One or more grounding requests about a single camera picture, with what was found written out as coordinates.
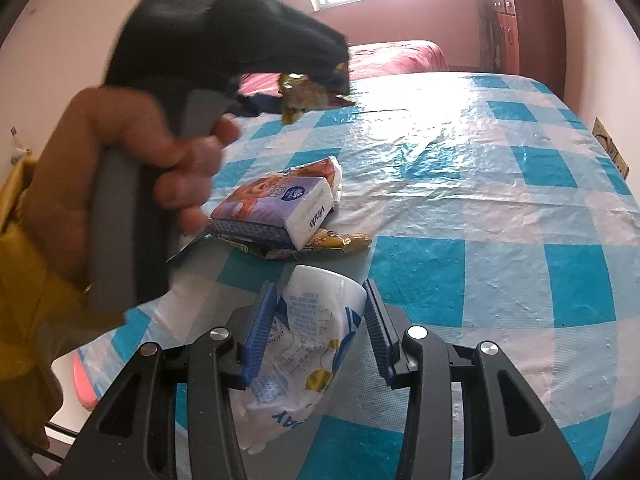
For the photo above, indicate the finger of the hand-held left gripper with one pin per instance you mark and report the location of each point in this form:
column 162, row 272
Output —
column 260, row 105
column 337, row 82

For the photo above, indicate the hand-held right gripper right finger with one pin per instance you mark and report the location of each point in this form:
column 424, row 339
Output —
column 377, row 330

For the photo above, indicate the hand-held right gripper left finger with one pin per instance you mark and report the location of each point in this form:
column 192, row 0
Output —
column 260, row 330

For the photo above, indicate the gold foil wrapper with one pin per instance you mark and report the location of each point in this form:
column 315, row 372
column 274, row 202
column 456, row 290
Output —
column 305, row 95
column 345, row 240

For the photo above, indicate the white plastic bag blue print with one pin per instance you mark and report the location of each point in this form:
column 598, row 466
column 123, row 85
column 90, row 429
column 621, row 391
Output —
column 310, row 320

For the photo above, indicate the person's left forearm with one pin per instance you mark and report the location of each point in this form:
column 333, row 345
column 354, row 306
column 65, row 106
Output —
column 25, row 310

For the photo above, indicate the pink bed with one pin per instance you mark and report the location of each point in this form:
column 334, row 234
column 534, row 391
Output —
column 400, row 57

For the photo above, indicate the orange snack packet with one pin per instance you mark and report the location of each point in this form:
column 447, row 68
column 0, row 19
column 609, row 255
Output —
column 325, row 170

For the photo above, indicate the purple tissue pack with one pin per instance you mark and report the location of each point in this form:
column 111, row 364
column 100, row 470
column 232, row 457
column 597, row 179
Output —
column 260, row 210

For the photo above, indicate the blue checked plastic tablecloth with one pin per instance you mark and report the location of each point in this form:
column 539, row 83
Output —
column 475, row 185

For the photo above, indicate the brown wooden cabinet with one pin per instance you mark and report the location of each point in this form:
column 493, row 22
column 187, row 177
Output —
column 530, row 30

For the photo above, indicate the wall hook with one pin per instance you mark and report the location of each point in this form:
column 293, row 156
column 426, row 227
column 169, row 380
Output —
column 20, row 147

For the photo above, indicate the wall socket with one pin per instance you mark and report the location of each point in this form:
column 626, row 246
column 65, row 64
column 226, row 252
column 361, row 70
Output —
column 610, row 147

